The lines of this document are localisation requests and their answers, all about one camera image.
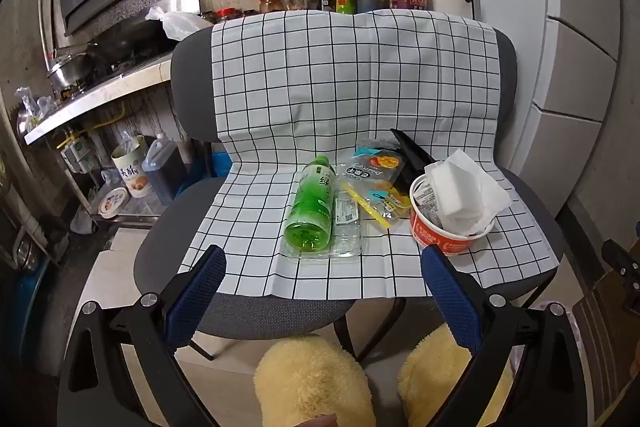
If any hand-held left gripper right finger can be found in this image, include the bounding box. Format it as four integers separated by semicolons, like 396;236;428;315
420;246;588;427

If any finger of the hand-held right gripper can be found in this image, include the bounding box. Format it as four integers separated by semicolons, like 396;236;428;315
601;238;640;314

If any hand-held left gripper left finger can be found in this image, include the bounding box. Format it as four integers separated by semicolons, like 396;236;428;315
57;244;228;427

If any red paper bowl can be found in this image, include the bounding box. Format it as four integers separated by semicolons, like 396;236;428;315
409;172;496;260

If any silver seasoning sachet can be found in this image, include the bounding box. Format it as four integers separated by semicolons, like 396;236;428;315
414;184;443;228

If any white tissue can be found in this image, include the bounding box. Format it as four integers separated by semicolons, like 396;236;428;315
425;149;513;238

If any clear plastic container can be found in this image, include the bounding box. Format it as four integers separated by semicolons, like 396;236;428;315
287;184;365;260

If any yellow strip wrapper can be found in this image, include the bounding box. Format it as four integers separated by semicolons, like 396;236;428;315
342;182;392;229

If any green plastic bottle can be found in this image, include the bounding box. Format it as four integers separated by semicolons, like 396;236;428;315
283;155;337;254

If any teal mango snack packet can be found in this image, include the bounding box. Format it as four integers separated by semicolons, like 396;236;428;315
337;144;412;223

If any grey office chair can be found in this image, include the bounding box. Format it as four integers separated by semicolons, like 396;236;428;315
332;29;568;365
134;27;351;360

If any white round tub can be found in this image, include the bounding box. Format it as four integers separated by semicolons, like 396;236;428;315
97;187;130;220

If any dark liquid plastic jug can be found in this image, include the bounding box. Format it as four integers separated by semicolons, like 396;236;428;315
142;133;187;206

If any person's left leg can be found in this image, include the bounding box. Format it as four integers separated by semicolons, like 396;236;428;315
254;334;377;427

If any printed paper tub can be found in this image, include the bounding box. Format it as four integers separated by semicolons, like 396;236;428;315
111;136;153;198

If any white kitchen counter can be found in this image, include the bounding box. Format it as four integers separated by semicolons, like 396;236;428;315
24;52;173;145

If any white refrigerator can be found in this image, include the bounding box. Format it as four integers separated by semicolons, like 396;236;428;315
452;0;636;218

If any white black checkered cloth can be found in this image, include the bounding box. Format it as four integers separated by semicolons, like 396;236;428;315
179;9;561;300

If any steel pot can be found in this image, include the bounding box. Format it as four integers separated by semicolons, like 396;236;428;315
47;52;101;91

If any black wok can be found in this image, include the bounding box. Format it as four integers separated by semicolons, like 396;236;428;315
95;14;168;58

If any white plastic bag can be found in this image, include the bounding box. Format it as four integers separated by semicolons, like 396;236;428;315
145;6;213;42

